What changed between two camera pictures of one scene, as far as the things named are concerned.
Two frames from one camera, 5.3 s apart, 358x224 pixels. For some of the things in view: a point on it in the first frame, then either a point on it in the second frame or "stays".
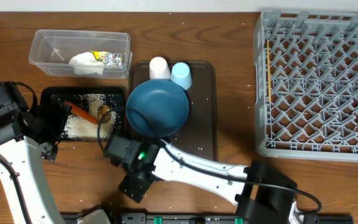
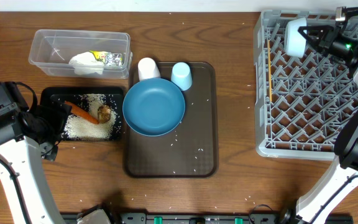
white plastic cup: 159,68 -> 147,68
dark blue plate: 157,109 stays
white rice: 77,127 stays
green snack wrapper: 112,59 stays
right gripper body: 134,180 -> 342,45
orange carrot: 82,112 stays
